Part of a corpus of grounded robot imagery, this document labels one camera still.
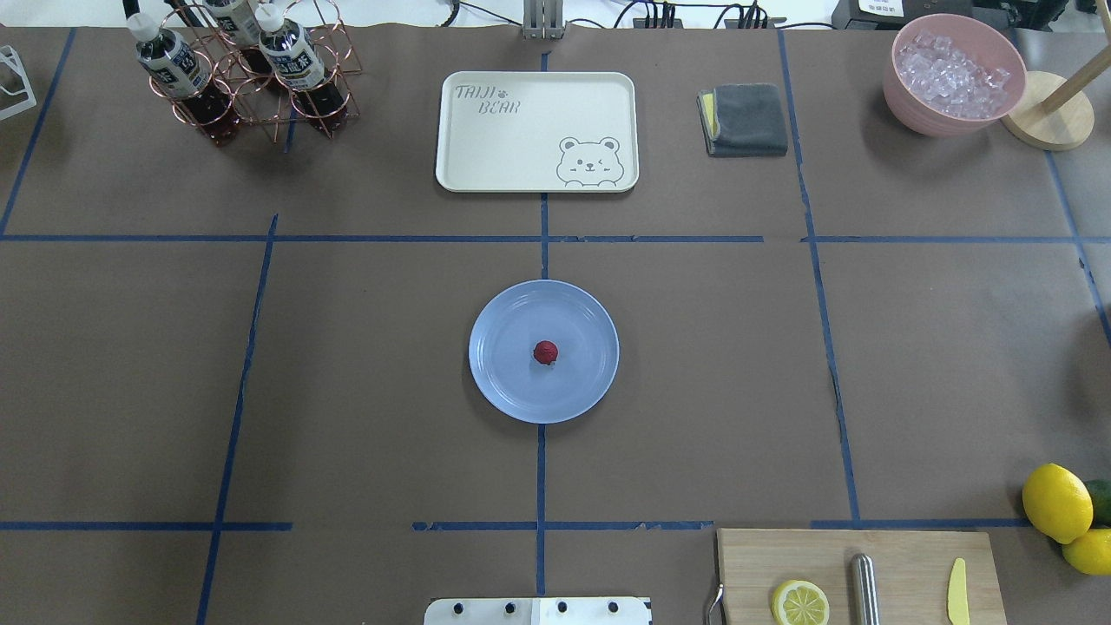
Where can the red strawberry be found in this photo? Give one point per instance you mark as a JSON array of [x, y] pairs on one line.
[[545, 352]]

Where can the blue round plate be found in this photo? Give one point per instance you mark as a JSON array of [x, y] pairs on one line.
[[511, 324]]

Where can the cream bear serving tray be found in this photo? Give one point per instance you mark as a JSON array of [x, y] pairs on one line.
[[537, 132]]

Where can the grey and yellow cloth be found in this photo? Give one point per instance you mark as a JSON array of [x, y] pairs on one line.
[[743, 120]]

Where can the lemon half slice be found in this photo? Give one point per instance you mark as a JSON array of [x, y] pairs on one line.
[[798, 601]]

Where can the steel muddler black tip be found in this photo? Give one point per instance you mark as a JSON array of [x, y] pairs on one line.
[[865, 590]]

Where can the wooden cutting board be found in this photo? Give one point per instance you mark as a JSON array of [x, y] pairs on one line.
[[912, 570]]

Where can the pink bowl of ice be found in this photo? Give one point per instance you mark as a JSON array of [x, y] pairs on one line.
[[949, 75]]

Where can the tea bottle white cap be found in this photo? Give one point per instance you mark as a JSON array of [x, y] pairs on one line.
[[179, 74]]

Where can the yellow plastic knife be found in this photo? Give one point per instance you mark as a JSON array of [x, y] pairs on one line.
[[958, 609]]

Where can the whole yellow lemon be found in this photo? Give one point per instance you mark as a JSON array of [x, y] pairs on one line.
[[1057, 503]]

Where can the green lime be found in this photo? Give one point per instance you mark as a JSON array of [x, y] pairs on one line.
[[1099, 491]]

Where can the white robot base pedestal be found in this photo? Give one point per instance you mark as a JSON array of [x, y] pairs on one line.
[[541, 610]]

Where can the copper wire bottle rack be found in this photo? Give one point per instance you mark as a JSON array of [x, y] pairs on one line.
[[257, 106]]

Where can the white wire rack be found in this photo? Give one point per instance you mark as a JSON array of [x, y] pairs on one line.
[[17, 94]]

